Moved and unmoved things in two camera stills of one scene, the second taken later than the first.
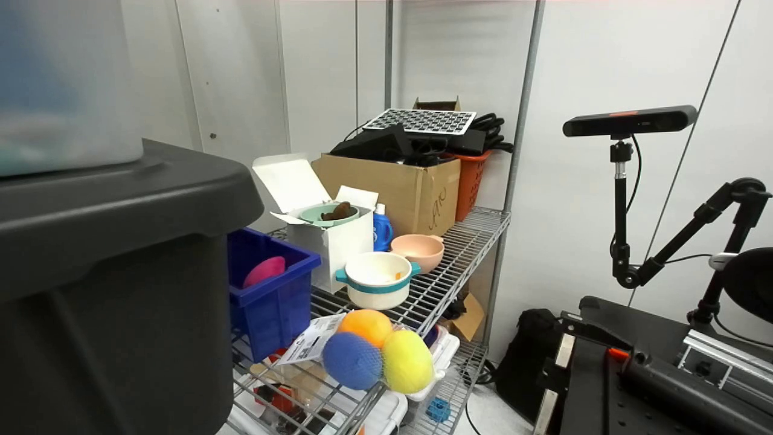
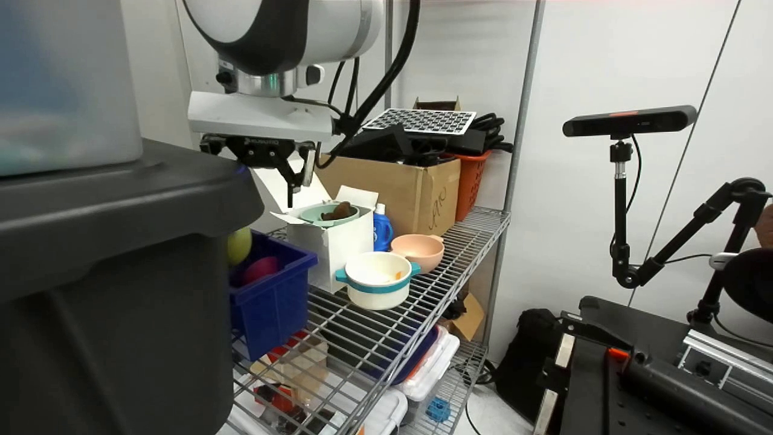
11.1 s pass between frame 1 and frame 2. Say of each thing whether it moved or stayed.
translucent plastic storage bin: stayed
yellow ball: moved
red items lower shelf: stayed
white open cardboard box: stayed
